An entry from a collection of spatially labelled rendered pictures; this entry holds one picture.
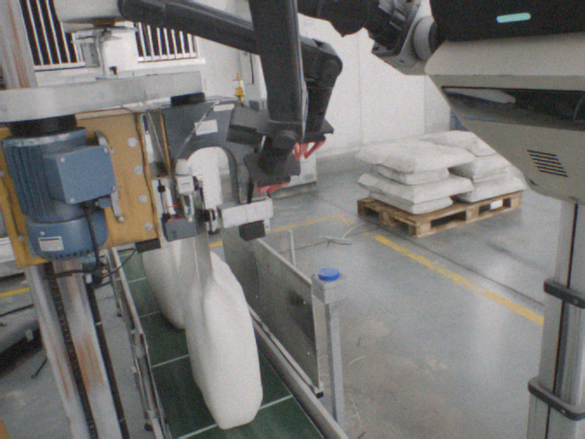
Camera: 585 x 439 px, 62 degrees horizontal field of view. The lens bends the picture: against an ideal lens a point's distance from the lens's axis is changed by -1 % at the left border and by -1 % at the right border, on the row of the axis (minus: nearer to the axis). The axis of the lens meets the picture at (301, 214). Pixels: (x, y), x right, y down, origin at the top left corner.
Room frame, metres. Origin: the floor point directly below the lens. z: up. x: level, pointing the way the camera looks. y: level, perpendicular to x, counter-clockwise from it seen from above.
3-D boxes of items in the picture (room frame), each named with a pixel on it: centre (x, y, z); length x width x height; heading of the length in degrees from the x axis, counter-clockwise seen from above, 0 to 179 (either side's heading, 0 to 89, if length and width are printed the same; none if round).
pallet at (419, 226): (4.14, -1.23, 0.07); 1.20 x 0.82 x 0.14; 116
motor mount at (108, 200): (1.05, 0.44, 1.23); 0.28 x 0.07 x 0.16; 24
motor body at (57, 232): (0.96, 0.48, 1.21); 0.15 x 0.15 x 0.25
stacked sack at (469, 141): (4.30, -1.52, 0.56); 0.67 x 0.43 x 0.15; 24
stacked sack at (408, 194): (3.83, -1.05, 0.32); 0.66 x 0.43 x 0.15; 116
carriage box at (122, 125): (1.19, 0.56, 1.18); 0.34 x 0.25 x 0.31; 114
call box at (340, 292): (1.24, -0.06, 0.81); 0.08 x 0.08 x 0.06; 24
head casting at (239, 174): (1.36, 0.26, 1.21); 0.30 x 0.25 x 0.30; 24
